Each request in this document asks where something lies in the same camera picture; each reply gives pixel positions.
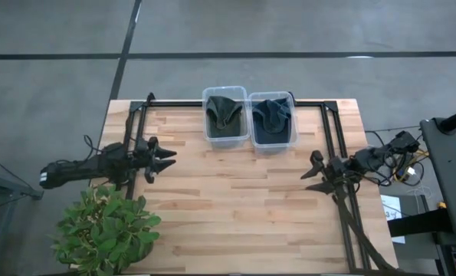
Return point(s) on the olive green cap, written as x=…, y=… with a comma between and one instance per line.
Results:
x=224, y=119

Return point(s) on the white printed paper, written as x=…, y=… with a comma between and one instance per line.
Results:
x=394, y=211

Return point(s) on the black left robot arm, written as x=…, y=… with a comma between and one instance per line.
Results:
x=82, y=168

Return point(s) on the black table frame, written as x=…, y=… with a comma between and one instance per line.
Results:
x=327, y=126

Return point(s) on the dark blue cap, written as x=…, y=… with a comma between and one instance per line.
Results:
x=271, y=122

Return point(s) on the grey metal stand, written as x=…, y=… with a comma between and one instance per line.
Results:
x=1, y=188

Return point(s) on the clear plastic bin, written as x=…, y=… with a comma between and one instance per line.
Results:
x=208, y=142
x=256, y=148

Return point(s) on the grey side table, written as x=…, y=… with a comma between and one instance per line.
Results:
x=450, y=172

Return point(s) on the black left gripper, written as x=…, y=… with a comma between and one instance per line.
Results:
x=147, y=157

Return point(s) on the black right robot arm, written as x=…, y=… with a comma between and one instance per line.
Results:
x=365, y=159

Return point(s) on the green leafy potted plant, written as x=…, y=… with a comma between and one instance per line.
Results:
x=105, y=230

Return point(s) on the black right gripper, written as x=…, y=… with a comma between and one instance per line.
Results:
x=336, y=170

